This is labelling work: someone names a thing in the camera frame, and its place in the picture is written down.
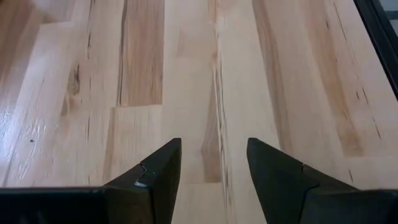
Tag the black table edge rail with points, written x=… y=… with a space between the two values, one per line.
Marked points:
x=381 y=34

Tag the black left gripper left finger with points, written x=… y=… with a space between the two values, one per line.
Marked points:
x=164 y=177

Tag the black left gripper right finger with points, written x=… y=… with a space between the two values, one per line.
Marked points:
x=273 y=180

